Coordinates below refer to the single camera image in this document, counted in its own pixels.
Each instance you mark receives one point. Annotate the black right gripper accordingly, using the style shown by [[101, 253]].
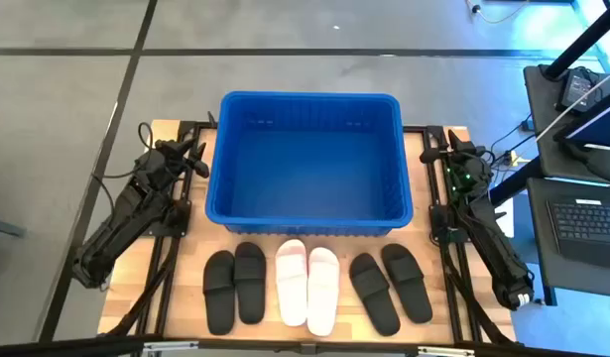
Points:
[[470, 161]]

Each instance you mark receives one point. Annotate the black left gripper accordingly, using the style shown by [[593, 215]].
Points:
[[163, 161]]

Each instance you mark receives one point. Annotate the black slide sandal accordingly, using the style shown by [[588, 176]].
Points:
[[406, 282], [250, 282], [218, 292], [374, 295]]

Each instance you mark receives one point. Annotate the white slide sandal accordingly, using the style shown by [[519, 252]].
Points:
[[323, 292], [291, 282]]

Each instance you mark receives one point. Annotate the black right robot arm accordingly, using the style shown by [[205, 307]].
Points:
[[498, 248]]

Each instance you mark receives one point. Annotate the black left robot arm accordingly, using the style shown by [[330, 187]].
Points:
[[121, 223]]

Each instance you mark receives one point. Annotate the blue plastic bin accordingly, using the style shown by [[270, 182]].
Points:
[[309, 173]]

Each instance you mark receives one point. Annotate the black side shelf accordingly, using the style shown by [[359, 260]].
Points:
[[545, 129]]

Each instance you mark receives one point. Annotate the black power adapter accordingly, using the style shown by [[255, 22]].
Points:
[[575, 89]]

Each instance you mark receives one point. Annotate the dark laptop screen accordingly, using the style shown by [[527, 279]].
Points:
[[597, 126]]

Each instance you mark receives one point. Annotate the black laptop keyboard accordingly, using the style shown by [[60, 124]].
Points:
[[587, 223]]

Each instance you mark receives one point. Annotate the black diagonal pole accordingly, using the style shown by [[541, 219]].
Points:
[[584, 39]]

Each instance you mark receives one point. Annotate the black side desk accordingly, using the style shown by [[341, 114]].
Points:
[[577, 268]]

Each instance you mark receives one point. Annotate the black crossbar with brackets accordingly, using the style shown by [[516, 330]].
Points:
[[304, 347]]

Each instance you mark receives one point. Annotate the black aluminium extrusion frame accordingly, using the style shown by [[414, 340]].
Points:
[[455, 297], [158, 277]]

